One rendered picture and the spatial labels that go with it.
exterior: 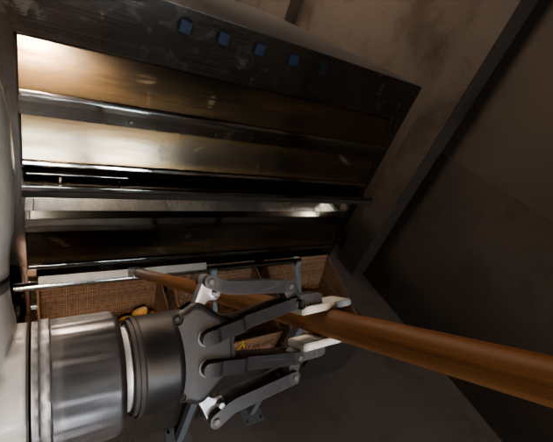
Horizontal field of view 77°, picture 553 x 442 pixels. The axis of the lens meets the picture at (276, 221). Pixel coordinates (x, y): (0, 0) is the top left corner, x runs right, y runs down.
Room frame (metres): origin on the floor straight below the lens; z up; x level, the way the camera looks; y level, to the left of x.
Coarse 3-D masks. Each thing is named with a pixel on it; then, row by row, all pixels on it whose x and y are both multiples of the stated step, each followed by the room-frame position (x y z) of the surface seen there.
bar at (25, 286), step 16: (176, 272) 1.07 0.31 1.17; (192, 272) 1.11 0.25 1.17; (208, 272) 1.16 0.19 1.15; (16, 288) 0.72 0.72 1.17; (32, 288) 0.74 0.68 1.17; (48, 288) 0.77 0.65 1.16; (288, 336) 1.33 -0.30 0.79; (272, 368) 1.32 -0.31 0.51; (192, 416) 1.01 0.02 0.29; (256, 416) 1.31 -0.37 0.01; (176, 432) 1.01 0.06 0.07
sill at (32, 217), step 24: (48, 216) 1.08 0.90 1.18; (72, 216) 1.13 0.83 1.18; (96, 216) 1.19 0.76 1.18; (120, 216) 1.26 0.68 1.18; (144, 216) 1.32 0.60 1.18; (168, 216) 1.40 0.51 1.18; (192, 216) 1.48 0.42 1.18; (216, 216) 1.56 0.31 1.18; (240, 216) 1.65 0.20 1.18; (264, 216) 1.76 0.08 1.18; (288, 216) 1.87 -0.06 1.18; (312, 216) 1.99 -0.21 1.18; (336, 216) 2.13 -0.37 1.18
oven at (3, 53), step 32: (0, 0) 0.99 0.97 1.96; (192, 0) 1.69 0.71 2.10; (224, 0) 2.71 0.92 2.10; (0, 32) 0.99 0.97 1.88; (288, 32) 2.12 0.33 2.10; (0, 64) 0.98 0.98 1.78; (32, 96) 1.03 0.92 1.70; (416, 96) 2.21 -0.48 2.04; (160, 128) 1.31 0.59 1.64; (192, 128) 1.40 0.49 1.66; (224, 128) 1.49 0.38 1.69; (160, 224) 1.36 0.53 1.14; (192, 224) 1.47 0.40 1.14; (224, 224) 1.59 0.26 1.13; (256, 224) 1.73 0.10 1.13; (288, 224) 1.88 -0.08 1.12; (320, 224) 2.05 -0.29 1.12; (224, 256) 1.63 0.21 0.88; (256, 256) 1.79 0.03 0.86
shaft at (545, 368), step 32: (192, 288) 0.49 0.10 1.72; (288, 320) 0.30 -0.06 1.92; (320, 320) 0.27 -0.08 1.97; (352, 320) 0.26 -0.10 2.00; (384, 320) 0.25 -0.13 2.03; (384, 352) 0.22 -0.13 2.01; (416, 352) 0.20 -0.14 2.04; (448, 352) 0.19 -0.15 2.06; (480, 352) 0.19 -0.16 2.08; (512, 352) 0.18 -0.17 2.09; (480, 384) 0.18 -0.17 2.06; (512, 384) 0.17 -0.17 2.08; (544, 384) 0.16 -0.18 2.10
